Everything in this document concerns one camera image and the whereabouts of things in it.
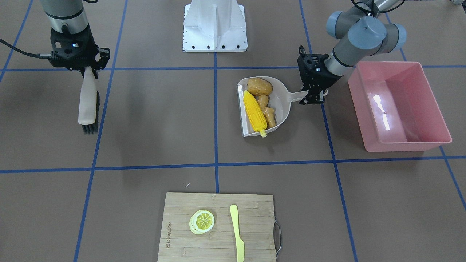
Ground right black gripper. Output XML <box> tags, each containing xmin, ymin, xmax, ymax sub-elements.
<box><xmin>49</xmin><ymin>27</ymin><xmax>111</xmax><ymax>79</ymax></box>

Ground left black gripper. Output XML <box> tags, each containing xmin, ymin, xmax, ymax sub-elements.
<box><xmin>297</xmin><ymin>53</ymin><xmax>342</xmax><ymax>105</ymax></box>

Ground beige plastic dustpan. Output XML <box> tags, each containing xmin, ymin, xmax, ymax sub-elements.
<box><xmin>237</xmin><ymin>76</ymin><xmax>308</xmax><ymax>137</ymax></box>

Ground beige brush black bristles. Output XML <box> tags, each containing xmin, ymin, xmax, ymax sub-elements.
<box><xmin>78</xmin><ymin>67</ymin><xmax>100</xmax><ymax>135</ymax></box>

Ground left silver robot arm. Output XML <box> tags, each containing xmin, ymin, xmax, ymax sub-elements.
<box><xmin>297</xmin><ymin>0</ymin><xmax>407</xmax><ymax>105</ymax></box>

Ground pink plastic bin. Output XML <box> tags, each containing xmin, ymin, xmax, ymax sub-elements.
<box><xmin>348</xmin><ymin>61</ymin><xmax>452</xmax><ymax>152</ymax></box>

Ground tan toy ginger root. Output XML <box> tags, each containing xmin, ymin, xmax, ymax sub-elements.
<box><xmin>256</xmin><ymin>95</ymin><xmax>276</xmax><ymax>129</ymax></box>

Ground brown toy potato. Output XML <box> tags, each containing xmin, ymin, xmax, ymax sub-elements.
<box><xmin>247</xmin><ymin>78</ymin><xmax>273</xmax><ymax>96</ymax></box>

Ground yellow toy corn cob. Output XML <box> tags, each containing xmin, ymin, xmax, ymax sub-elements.
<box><xmin>243</xmin><ymin>91</ymin><xmax>268</xmax><ymax>138</ymax></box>

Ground bamboo cutting board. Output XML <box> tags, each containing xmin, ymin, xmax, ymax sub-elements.
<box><xmin>157</xmin><ymin>192</ymin><xmax>277</xmax><ymax>262</ymax></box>

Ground yellow plastic toy knife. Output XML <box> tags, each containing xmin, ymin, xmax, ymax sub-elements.
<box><xmin>230</xmin><ymin>204</ymin><xmax>245</xmax><ymax>262</ymax></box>

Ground yellow toy lemon slice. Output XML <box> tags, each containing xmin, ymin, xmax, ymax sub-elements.
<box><xmin>189</xmin><ymin>210</ymin><xmax>215</xmax><ymax>234</ymax></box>

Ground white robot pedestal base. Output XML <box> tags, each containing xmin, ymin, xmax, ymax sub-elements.
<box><xmin>182</xmin><ymin>0</ymin><xmax>248</xmax><ymax>53</ymax></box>

